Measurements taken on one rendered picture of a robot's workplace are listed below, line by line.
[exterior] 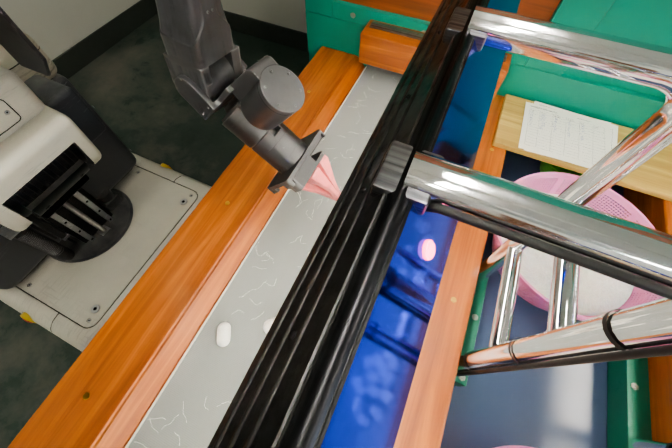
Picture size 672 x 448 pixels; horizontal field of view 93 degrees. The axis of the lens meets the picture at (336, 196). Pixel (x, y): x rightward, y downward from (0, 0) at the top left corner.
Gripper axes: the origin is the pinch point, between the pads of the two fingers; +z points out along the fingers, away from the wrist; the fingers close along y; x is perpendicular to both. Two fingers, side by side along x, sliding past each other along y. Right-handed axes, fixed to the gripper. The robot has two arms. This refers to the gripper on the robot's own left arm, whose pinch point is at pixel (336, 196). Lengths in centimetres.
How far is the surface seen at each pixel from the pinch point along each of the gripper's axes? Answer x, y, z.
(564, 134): -19.0, 33.4, 28.2
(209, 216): 16.4, -10.0, -11.3
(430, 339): -9.7, -13.0, 18.6
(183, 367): 11.7, -30.5, -2.6
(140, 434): 11.7, -38.9, -2.7
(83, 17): 178, 82, -110
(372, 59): 5.9, 35.6, -4.8
